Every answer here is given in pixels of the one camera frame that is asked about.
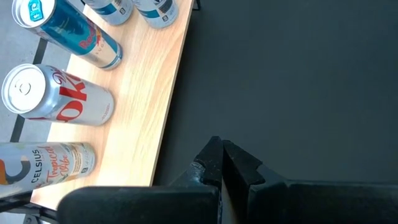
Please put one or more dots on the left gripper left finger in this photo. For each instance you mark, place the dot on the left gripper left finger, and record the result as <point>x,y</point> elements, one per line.
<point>140,205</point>

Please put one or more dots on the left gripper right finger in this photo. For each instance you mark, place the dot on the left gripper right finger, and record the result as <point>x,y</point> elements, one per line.
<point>311,205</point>

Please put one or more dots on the white Celsius Tropical Vibe can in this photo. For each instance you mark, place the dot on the white Celsius Tropical Vibe can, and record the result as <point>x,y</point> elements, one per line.
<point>46,165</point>

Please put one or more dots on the silver Diet Coke can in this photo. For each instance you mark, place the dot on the silver Diet Coke can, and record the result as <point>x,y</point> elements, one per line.
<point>62,96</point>

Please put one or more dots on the blue silver Red Bull can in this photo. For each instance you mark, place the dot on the blue silver Red Bull can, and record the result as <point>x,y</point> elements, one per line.
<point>68,31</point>

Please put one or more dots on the white Celsius Arctic Vibe can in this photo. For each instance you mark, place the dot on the white Celsius Arctic Vibe can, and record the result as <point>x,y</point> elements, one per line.
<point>112,12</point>

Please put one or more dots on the wooden shelf board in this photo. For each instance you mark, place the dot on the wooden shelf board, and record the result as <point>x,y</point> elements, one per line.
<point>140,109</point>

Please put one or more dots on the black table mat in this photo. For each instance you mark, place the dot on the black table mat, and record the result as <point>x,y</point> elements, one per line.
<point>280,93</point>

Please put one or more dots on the black table frame rail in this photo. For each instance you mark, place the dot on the black table frame rail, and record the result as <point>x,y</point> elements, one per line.
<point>38,51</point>

